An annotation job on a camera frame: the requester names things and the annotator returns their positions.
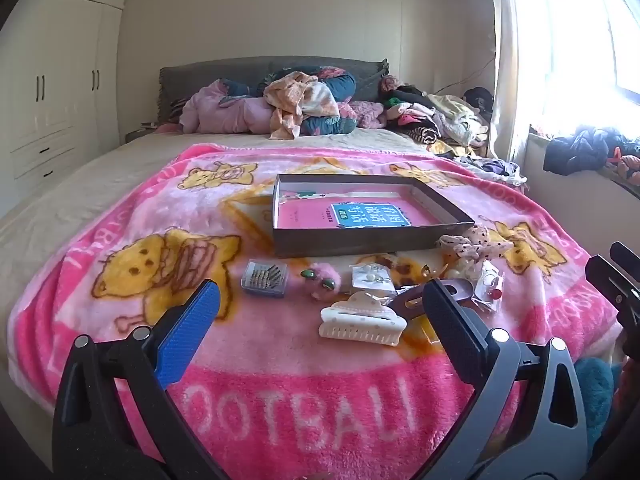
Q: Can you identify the cream curtain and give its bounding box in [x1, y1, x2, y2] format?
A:
[487, 0, 551, 171]

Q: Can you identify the pink book with teal label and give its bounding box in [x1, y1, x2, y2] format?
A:
[276, 187, 451, 231]

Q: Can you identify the pink fuzzy heart hair clip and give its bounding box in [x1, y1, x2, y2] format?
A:
[299, 261, 351, 301]

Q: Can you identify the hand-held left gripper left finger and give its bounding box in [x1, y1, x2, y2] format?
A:
[52, 279, 231, 480]

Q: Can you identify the dark blue floral quilt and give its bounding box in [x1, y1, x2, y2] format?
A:
[220, 66, 358, 136]

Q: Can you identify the cream wardrobe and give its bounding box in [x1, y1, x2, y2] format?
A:
[0, 0, 131, 221]

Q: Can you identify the pink dotted fabric bow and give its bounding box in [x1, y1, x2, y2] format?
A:
[437, 225, 513, 263]

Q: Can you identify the pearl hair clip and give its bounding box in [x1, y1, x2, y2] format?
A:
[442, 255, 483, 281]

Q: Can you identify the white claw hair clip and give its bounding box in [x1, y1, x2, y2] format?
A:
[319, 290, 407, 347]

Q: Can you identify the grey cardboard box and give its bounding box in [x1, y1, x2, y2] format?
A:
[271, 174, 476, 259]

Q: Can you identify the clear box of hair pins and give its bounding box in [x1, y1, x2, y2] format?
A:
[241, 259, 288, 297]

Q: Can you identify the pink fuzzy garment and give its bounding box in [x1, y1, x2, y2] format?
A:
[340, 101, 388, 130]

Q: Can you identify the dark garment on windowsill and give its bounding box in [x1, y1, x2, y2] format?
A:
[542, 127, 640, 178]

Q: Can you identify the bed with beige sheet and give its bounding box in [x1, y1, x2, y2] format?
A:
[0, 125, 531, 411]

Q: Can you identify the pile of mixed clothes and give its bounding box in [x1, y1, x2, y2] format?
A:
[377, 75, 493, 148]

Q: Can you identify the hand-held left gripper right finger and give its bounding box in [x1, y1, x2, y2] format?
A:
[422, 279, 591, 480]

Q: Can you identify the bag of purple clothes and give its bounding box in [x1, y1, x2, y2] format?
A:
[455, 155, 527, 184]

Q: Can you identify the window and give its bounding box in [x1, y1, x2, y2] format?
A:
[542, 0, 640, 126]

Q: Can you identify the pink printed blanket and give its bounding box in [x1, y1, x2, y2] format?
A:
[7, 142, 626, 480]

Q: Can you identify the orange white floral cloth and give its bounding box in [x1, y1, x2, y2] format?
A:
[263, 72, 341, 141]

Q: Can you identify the clear bag of earrings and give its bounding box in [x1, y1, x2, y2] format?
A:
[351, 264, 398, 295]

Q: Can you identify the dark cloth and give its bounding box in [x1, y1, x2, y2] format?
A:
[462, 87, 496, 111]

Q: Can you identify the clear bag with red bead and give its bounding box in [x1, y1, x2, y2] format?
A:
[472, 260, 507, 313]

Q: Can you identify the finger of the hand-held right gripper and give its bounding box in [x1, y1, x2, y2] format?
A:
[610, 241, 640, 273]
[585, 255, 640, 327]

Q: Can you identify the pink pajama garment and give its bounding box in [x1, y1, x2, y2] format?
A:
[179, 79, 281, 135]

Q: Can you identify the teal fuzzy cloth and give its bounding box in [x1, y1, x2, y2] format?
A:
[575, 357, 623, 451]

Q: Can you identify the pile of clothes on bed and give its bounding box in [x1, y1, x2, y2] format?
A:
[157, 56, 391, 126]

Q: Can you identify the black cable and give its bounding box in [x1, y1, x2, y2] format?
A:
[440, 55, 497, 92]

